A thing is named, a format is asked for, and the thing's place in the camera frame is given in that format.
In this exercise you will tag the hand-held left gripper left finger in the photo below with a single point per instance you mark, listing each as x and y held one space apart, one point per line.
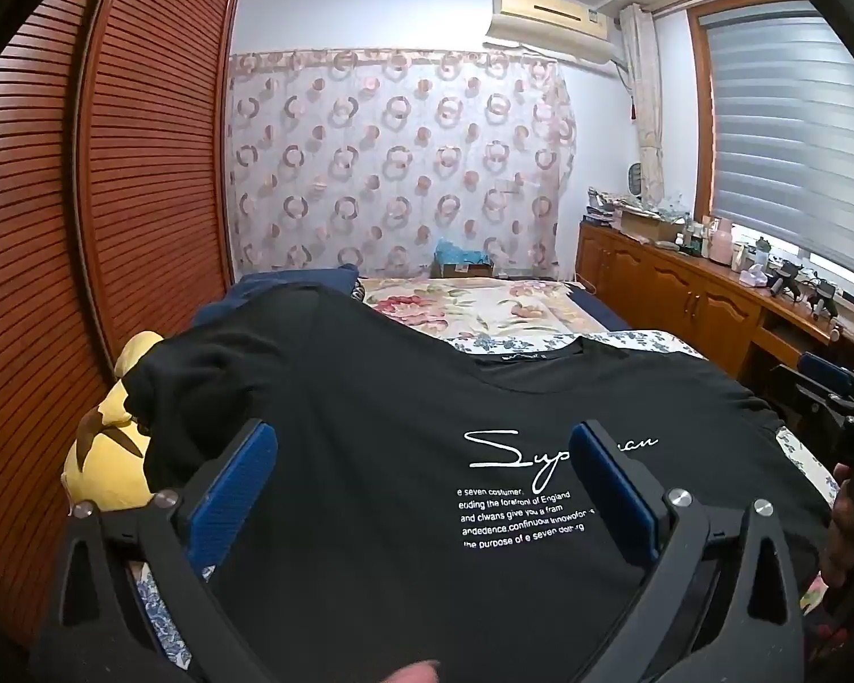
231 491

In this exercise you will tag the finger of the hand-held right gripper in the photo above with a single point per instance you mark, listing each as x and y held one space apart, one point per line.
797 391
829 372

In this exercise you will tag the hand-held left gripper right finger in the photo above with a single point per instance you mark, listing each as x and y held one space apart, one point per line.
615 491

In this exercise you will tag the black printed t-shirt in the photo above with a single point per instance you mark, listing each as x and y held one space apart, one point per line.
370 427

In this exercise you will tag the person's right hand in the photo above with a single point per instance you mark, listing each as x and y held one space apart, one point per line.
850 519

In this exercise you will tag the person's left hand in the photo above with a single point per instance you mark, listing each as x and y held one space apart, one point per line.
414 674

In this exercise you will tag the black tripod gadget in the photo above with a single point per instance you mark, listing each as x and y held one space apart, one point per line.
823 302
786 281

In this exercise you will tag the pink tissue pack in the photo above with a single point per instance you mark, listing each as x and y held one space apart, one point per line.
752 276

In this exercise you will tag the yellow plush toy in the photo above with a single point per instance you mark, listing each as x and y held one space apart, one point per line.
107 469

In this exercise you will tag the green capped bottle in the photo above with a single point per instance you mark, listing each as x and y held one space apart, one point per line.
763 252

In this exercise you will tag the blue floral bed cover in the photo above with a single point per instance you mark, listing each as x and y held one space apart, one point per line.
655 343

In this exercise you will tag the wooden cabinet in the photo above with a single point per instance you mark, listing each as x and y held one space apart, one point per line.
683 292

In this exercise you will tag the pink container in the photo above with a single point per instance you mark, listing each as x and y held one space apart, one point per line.
720 245

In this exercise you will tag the navy bed sheet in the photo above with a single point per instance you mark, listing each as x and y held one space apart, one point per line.
601 313

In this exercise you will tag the open cardboard box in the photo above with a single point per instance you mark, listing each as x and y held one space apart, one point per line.
647 228

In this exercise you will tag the grey window blind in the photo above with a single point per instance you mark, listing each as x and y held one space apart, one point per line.
790 142

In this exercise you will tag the pink floral blanket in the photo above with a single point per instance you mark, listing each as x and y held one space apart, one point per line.
470 306

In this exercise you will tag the dark oval object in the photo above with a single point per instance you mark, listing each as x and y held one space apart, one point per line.
635 180

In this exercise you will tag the cardboard box with teal cloth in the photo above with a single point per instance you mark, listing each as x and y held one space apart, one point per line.
462 267

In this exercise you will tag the beige floral window curtain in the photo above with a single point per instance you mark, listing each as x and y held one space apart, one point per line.
644 85

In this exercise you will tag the wooden slatted wardrobe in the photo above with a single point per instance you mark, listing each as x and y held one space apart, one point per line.
149 156

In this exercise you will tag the circle print curtain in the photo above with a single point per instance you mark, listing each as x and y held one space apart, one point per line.
398 156

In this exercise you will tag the beige air conditioner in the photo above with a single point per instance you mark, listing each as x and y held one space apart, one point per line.
541 32

